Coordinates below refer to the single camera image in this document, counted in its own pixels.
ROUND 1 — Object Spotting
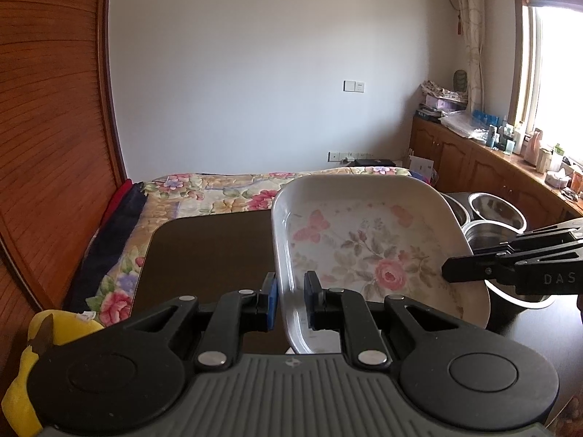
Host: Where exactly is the slatted wooden wardrobe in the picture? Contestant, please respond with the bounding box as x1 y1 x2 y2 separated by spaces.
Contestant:
0 0 133 365

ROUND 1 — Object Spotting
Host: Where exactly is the row of toiletry bottles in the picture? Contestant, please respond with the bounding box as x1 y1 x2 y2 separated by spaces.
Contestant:
471 109 583 192

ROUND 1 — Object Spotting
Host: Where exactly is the purple box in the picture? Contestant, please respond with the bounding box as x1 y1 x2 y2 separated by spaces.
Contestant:
424 97 467 112

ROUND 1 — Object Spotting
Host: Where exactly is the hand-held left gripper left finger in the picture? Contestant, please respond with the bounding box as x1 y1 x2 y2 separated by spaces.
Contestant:
114 273 279 371

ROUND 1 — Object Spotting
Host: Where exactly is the low wooden cabinet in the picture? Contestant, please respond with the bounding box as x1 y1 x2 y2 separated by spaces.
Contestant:
410 114 583 233

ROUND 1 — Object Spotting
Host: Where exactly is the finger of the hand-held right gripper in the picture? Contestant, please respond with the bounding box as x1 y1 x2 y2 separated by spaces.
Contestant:
471 219 583 256
442 245 583 296

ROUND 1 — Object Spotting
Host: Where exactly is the white cardboard box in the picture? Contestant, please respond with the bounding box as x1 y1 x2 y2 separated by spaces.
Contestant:
408 155 434 178

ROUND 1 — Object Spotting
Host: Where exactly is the white power strip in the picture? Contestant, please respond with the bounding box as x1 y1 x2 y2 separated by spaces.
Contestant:
328 150 372 163

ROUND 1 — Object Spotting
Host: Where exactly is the yellow plush toy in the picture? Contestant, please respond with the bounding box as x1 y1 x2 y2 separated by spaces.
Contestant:
0 310 105 435

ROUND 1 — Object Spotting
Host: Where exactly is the clear plastic bag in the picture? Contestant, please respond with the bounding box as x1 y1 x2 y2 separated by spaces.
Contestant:
439 110 490 139

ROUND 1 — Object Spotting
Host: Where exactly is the red cloth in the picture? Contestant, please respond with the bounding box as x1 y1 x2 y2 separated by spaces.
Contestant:
102 178 134 228

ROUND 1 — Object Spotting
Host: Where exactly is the large stainless steel bowl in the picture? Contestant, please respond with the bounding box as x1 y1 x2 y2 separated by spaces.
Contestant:
463 221 557 305

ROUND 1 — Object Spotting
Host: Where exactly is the dark navy cloth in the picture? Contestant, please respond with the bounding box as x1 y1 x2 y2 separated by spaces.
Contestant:
64 182 149 312

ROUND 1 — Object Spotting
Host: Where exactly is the floral bedspread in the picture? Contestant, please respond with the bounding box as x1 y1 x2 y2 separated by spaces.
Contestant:
86 166 411 326

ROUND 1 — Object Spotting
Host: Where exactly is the patterned cream curtain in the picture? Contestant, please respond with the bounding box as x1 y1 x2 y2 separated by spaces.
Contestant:
449 0 484 105

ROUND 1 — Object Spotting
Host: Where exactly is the window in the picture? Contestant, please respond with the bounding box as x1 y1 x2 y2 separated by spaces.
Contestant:
512 0 583 165

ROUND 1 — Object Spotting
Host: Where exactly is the patterned paper bundle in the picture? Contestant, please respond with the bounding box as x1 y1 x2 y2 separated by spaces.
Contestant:
421 80 469 101

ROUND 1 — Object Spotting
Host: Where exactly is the floral square white plate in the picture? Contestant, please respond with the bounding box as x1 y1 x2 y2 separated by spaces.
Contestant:
271 175 492 355

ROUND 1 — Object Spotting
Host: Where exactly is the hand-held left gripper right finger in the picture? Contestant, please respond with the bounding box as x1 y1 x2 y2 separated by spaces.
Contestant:
304 271 470 367

